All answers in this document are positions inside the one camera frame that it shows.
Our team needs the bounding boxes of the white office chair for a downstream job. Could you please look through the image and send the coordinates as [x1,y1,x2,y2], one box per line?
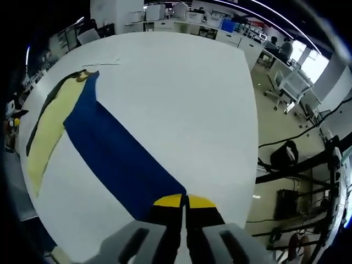
[298,89,323,123]
[263,68,315,114]

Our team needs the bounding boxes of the black floor box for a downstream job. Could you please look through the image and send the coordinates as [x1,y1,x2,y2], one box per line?
[276,188,303,221]

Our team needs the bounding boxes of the long black cable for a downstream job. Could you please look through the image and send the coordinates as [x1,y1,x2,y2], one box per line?
[257,96,352,149]

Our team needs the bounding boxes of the row of white cabinets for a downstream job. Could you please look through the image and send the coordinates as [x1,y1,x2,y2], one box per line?
[125,4,265,72]

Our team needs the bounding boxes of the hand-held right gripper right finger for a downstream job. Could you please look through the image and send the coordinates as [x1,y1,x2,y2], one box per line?
[185,194,269,264]

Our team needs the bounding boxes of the black bag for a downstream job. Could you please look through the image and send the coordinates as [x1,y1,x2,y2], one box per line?
[269,139,300,169]

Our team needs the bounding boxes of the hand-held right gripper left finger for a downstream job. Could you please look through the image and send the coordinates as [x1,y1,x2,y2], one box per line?
[90,193,184,264]

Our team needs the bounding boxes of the black desk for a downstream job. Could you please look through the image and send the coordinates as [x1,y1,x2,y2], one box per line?
[255,152,342,185]

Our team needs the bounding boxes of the yellow garment with blue lining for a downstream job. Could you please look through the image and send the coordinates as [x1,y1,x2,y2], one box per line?
[26,69,188,221]

